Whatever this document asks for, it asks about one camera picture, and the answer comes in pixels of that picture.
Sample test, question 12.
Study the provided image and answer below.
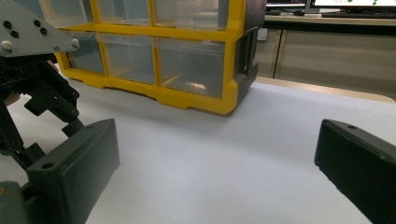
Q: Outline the set of clear plastic drawers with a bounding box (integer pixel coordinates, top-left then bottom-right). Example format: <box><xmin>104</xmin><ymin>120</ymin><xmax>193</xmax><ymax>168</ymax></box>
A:
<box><xmin>38</xmin><ymin>0</ymin><xmax>230</xmax><ymax>100</ymax></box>

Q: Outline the beige office desk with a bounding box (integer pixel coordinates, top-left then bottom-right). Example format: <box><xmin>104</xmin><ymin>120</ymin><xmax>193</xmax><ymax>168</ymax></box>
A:
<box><xmin>264</xmin><ymin>13</ymin><xmax>396</xmax><ymax>36</ymax></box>

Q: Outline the clear organizer drawer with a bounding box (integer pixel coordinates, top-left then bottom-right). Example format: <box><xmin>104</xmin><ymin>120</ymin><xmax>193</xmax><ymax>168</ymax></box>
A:
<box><xmin>38</xmin><ymin>0</ymin><xmax>95</xmax><ymax>30</ymax></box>

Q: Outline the black keyboard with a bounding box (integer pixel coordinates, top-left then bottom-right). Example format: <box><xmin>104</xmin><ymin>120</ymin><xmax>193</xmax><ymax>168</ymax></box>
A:
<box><xmin>320</xmin><ymin>11</ymin><xmax>396</xmax><ymax>19</ymax></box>

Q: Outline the yellow black drawer organizer cabinet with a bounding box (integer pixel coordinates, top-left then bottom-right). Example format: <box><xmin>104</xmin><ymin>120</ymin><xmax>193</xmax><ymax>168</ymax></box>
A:
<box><xmin>36</xmin><ymin>0</ymin><xmax>268</xmax><ymax>116</ymax></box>

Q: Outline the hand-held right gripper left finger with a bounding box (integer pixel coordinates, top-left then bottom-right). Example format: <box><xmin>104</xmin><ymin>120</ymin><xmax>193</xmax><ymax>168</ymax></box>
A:
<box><xmin>26</xmin><ymin>118</ymin><xmax>121</xmax><ymax>224</ymax></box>

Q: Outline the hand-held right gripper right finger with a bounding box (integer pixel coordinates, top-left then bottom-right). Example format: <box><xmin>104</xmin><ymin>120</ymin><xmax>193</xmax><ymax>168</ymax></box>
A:
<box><xmin>314</xmin><ymin>119</ymin><xmax>396</xmax><ymax>224</ymax></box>

